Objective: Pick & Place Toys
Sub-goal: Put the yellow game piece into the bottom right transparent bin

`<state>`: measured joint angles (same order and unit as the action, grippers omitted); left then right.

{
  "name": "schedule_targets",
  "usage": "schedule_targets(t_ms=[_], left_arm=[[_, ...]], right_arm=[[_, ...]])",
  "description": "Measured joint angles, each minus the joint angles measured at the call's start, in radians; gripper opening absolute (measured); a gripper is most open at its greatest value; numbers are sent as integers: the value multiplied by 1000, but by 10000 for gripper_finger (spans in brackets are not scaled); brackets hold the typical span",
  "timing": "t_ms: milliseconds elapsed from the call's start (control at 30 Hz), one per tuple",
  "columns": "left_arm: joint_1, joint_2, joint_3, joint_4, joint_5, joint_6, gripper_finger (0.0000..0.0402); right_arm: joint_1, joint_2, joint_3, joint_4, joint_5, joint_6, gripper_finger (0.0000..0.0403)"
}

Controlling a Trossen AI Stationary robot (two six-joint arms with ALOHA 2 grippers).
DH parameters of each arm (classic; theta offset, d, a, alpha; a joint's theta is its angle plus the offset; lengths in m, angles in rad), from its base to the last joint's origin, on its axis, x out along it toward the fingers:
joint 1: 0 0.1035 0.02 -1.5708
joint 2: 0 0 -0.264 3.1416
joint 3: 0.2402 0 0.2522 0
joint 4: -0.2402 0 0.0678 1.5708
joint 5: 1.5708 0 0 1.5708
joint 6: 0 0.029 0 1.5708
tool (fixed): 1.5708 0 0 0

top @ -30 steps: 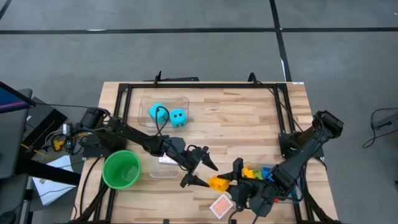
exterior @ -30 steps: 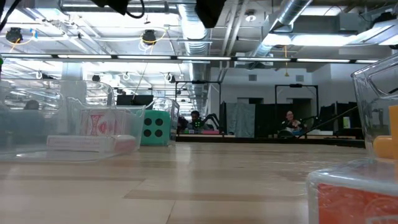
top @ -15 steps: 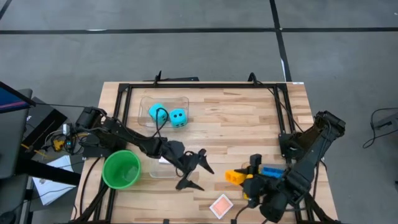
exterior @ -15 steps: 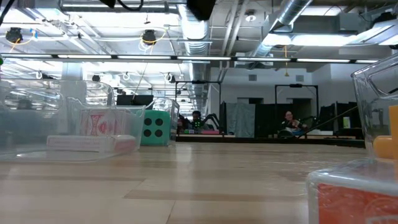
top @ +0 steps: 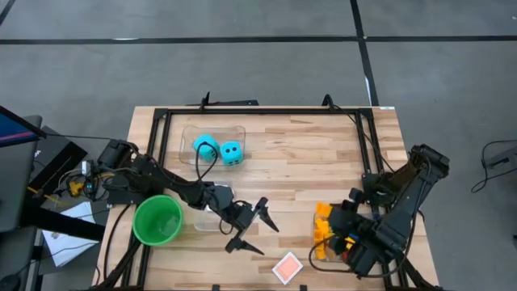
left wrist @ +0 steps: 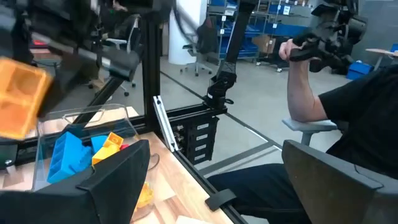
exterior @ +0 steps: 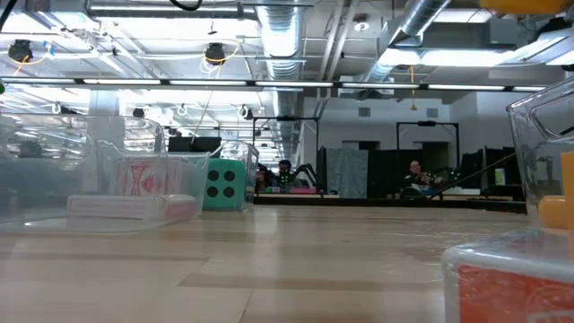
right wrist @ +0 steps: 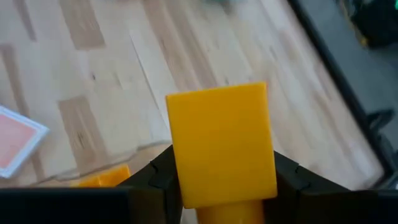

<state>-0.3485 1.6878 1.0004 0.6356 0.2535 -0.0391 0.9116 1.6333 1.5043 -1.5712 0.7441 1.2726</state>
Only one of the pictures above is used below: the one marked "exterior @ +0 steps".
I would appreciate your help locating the red patterned card deck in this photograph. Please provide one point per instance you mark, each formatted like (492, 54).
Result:
(141, 179)

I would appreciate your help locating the small magenta object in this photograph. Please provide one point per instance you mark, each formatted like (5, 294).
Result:
(305, 190)

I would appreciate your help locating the tall clear plastic container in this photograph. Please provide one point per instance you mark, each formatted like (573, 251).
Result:
(54, 188)

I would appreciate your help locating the round ceiling sensor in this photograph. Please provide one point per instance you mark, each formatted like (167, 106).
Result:
(361, 25)

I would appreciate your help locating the pink playing card deck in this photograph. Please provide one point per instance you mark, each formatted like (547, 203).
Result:
(107, 207)

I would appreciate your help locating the black background robot arm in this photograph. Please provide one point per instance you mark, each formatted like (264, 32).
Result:
(448, 175)
(305, 172)

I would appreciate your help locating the orange playing card deck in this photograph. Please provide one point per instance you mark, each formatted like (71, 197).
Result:
(511, 287)

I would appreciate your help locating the long ceiling light strip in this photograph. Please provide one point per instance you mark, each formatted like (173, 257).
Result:
(291, 84)

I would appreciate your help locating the clear rounded plastic bin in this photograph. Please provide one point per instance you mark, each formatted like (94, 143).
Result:
(529, 148)

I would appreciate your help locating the yellow single-stud block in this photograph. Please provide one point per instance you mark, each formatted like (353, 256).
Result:
(553, 212)

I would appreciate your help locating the person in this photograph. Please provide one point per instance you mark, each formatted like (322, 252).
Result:
(414, 172)
(284, 172)

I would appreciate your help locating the grey fabric partition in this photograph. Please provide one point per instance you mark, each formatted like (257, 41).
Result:
(347, 172)

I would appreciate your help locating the yellow stepped building block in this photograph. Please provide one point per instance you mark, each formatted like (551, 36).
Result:
(568, 175)
(524, 5)

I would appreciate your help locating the silver spiral air duct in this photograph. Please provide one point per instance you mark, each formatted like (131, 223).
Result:
(417, 18)
(280, 36)

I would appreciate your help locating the black wall monitor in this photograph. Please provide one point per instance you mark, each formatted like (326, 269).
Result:
(193, 144)

